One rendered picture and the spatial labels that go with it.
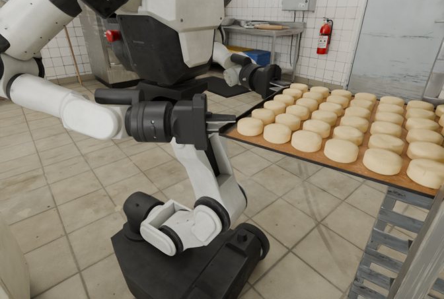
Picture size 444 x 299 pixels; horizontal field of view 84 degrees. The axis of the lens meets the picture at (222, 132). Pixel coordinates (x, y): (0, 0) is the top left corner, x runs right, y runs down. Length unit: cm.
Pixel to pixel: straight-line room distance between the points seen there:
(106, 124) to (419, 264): 54
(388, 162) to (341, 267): 116
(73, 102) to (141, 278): 87
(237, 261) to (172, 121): 84
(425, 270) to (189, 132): 42
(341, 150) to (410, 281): 19
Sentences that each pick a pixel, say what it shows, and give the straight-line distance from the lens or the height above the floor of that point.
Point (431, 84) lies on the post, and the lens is 79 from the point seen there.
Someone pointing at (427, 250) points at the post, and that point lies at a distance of 43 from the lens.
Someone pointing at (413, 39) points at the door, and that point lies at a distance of 404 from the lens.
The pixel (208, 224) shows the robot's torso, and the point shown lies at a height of 55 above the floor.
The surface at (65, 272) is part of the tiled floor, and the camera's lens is 161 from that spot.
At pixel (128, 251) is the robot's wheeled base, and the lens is 134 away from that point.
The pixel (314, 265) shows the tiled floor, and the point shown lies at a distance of 151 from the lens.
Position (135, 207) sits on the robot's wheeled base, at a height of 34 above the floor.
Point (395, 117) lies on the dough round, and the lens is 62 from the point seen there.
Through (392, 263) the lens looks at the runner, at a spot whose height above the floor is 41.
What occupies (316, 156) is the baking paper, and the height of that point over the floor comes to 95.
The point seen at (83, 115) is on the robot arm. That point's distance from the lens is 55.
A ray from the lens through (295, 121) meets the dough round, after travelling 51.
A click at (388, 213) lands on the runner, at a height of 60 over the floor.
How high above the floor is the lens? 117
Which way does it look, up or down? 26 degrees down
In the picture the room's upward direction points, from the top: straight up
